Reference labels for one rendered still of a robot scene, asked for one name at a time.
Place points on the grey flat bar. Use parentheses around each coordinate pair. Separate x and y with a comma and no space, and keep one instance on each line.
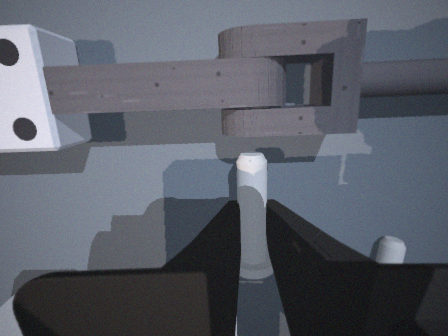
(166,85)

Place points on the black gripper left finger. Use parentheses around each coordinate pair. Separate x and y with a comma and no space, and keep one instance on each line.
(147,301)

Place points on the white mounting block with four holes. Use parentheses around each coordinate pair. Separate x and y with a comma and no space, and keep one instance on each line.
(26,120)

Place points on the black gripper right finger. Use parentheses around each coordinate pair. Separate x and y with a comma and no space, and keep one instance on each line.
(321,297)

